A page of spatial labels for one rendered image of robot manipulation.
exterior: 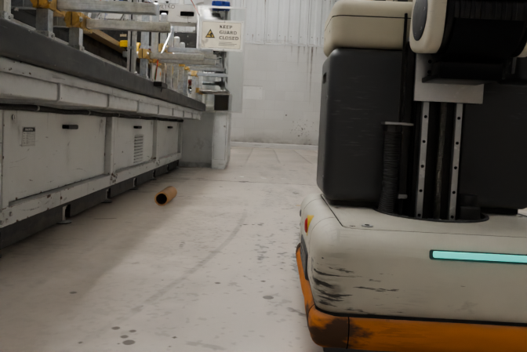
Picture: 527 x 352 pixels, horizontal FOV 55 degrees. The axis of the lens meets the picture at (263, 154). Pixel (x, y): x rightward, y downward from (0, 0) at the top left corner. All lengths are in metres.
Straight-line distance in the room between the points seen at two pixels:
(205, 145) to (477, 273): 4.82
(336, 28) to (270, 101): 10.57
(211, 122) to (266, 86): 6.30
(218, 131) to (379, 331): 4.65
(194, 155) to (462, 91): 4.65
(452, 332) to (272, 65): 11.06
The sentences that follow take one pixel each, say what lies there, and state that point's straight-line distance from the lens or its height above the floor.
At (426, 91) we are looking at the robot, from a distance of 1.25.
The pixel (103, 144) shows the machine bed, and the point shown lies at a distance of 2.97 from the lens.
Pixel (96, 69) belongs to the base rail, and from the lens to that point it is 1.94.
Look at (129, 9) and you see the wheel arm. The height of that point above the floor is 0.80.
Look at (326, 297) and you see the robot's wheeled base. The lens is 1.03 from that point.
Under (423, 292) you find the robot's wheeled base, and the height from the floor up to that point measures 0.18.
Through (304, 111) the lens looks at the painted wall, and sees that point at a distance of 11.90.
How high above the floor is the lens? 0.48
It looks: 3 degrees down
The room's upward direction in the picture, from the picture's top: 3 degrees clockwise
